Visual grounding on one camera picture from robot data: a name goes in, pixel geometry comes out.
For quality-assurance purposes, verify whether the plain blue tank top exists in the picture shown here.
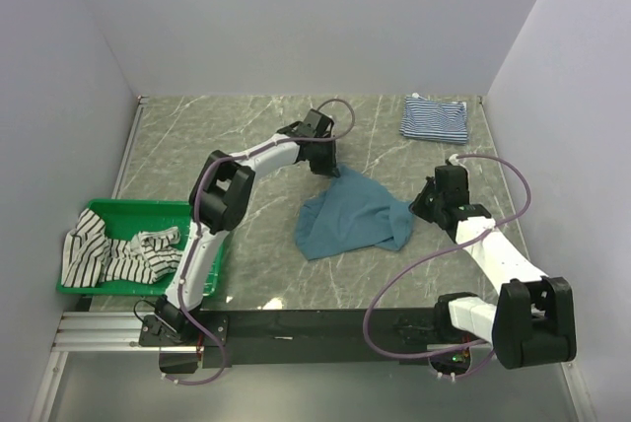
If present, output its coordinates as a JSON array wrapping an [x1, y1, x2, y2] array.
[[294, 166, 414, 260]]

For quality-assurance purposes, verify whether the blue white striped tank top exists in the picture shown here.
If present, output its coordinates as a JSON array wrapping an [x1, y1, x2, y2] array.
[[399, 93, 468, 145]]

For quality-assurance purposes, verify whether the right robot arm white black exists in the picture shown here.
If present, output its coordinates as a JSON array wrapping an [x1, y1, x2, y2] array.
[[410, 163, 577, 369]]

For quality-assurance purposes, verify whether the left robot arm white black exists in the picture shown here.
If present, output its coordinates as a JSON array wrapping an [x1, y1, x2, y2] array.
[[154, 108, 339, 345]]

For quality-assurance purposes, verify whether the black white striped tank top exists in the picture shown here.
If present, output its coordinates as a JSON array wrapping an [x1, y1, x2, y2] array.
[[60, 209, 182, 288]]

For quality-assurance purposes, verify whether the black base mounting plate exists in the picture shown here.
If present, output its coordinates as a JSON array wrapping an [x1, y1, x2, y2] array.
[[139, 308, 475, 374]]

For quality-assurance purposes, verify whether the green plastic basket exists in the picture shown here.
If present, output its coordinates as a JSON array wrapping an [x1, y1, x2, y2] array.
[[53, 198, 231, 298]]

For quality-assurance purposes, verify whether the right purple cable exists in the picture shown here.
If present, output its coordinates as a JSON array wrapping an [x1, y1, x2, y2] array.
[[363, 154, 533, 384]]

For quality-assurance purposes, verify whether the purple cable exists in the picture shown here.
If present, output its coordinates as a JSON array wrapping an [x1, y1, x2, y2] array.
[[162, 99, 357, 387], [363, 154, 533, 384]]

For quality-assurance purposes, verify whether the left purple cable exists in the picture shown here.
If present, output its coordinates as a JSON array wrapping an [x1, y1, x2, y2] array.
[[162, 99, 357, 387]]

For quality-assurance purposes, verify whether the aluminium rail frame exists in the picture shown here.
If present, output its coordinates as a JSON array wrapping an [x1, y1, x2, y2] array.
[[34, 310, 596, 421]]

